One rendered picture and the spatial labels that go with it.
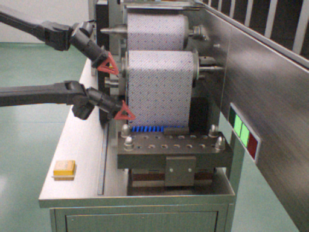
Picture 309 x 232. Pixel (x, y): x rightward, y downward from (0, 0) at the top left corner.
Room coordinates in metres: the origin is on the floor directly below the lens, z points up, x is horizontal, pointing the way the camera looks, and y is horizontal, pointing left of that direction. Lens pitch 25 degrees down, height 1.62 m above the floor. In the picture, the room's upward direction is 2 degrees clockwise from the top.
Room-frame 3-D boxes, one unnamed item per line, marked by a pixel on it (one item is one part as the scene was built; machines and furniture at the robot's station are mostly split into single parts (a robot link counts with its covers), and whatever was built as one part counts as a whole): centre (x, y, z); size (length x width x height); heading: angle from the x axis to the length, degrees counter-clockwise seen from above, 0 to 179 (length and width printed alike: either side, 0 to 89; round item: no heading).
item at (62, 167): (1.04, 0.32, 0.91); 0.07 x 0.07 x 0.02; 6
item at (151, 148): (1.06, -0.08, 1.00); 0.40 x 0.16 x 0.06; 96
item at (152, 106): (1.18, -0.02, 1.11); 0.23 x 0.01 x 0.18; 96
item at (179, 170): (0.97, -0.10, 0.96); 0.10 x 0.03 x 0.11; 96
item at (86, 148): (2.16, 0.16, 0.88); 2.52 x 0.66 x 0.04; 6
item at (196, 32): (1.50, -0.17, 1.33); 0.07 x 0.07 x 0.07; 6
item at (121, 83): (1.25, 0.14, 1.05); 0.06 x 0.05 x 0.31; 96
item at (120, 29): (1.47, 0.15, 1.33); 0.06 x 0.06 x 0.06; 6
